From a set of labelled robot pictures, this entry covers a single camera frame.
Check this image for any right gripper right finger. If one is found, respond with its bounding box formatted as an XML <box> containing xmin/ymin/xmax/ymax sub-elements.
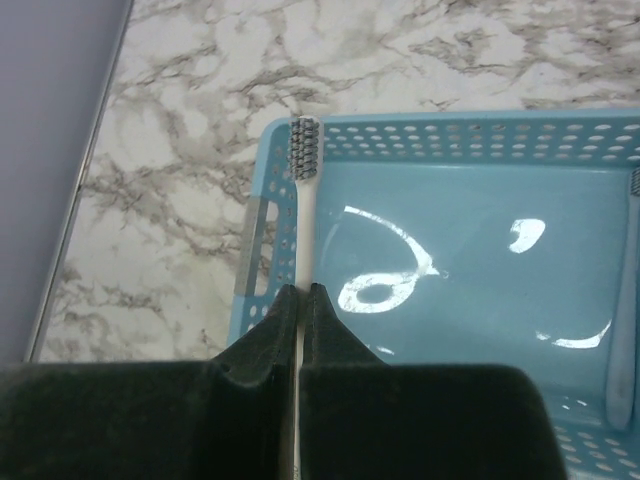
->
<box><xmin>299</xmin><ymin>284</ymin><xmax>567</xmax><ymax>479</ymax></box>

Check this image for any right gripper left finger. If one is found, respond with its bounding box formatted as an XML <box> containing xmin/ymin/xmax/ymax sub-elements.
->
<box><xmin>1</xmin><ymin>285</ymin><xmax>299</xmax><ymax>479</ymax></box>

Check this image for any blue plastic basket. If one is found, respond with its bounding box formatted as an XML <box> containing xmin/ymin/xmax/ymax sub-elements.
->
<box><xmin>232</xmin><ymin>107</ymin><xmax>640</xmax><ymax>480</ymax></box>

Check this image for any grey toothbrush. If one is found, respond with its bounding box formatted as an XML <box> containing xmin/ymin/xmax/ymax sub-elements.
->
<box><xmin>605</xmin><ymin>169</ymin><xmax>639</xmax><ymax>430</ymax></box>
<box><xmin>288</xmin><ymin>115</ymin><xmax>324</xmax><ymax>479</ymax></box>

